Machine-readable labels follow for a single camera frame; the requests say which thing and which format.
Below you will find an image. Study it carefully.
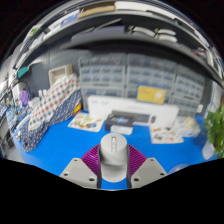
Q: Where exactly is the red blue checked cloth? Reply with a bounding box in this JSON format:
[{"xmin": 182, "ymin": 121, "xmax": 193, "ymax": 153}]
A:
[{"xmin": 27, "ymin": 73, "xmax": 81, "ymax": 131}]

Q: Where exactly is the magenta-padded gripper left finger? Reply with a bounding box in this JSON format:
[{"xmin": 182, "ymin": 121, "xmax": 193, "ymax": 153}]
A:
[{"xmin": 59, "ymin": 144, "xmax": 103, "ymax": 190}]

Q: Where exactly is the long white keyboard box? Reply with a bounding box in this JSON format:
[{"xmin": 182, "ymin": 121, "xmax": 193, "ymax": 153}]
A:
[{"xmin": 86, "ymin": 94, "xmax": 180, "ymax": 129}]

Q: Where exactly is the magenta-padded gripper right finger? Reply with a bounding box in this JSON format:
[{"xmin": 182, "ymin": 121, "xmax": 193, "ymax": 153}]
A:
[{"xmin": 126, "ymin": 144, "xmax": 168, "ymax": 190}]

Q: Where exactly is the grey computer mouse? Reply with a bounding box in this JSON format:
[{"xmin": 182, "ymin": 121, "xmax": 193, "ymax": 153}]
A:
[{"xmin": 99, "ymin": 132, "xmax": 130, "ymax": 183}]

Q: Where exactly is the green plant in white pot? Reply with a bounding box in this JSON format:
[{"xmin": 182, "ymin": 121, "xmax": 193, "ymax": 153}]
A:
[{"xmin": 201, "ymin": 104, "xmax": 224, "ymax": 161}]

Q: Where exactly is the yellow and blue box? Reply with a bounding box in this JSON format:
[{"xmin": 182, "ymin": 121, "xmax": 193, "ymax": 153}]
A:
[{"xmin": 136, "ymin": 84, "xmax": 167, "ymax": 106}]

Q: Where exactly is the small dark labelled box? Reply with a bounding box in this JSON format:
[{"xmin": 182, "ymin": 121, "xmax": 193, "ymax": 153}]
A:
[{"xmin": 104, "ymin": 113, "xmax": 135, "ymax": 136}]

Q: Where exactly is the yellow and red toy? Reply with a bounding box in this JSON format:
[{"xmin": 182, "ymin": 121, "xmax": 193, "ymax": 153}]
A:
[{"xmin": 72, "ymin": 103, "xmax": 83, "ymax": 115}]

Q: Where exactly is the teal object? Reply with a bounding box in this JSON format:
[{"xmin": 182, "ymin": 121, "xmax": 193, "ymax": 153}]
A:
[{"xmin": 16, "ymin": 65, "xmax": 31, "ymax": 80}]

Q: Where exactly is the beige woven basket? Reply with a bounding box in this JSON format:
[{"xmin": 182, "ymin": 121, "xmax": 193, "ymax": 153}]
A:
[{"xmin": 47, "ymin": 63, "xmax": 74, "ymax": 87}]

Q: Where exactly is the colourful sticker sheet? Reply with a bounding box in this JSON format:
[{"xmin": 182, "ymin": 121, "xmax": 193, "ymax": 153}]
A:
[
  {"xmin": 149, "ymin": 127, "xmax": 185, "ymax": 145},
  {"xmin": 67, "ymin": 112, "xmax": 105, "ymax": 134}
]

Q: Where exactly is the purple object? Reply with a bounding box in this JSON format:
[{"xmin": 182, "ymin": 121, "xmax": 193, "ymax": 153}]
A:
[{"xmin": 18, "ymin": 88, "xmax": 31, "ymax": 107}]

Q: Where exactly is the white and blue glove box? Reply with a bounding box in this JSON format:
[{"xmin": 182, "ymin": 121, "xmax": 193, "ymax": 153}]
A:
[{"xmin": 176, "ymin": 116, "xmax": 203, "ymax": 139}]

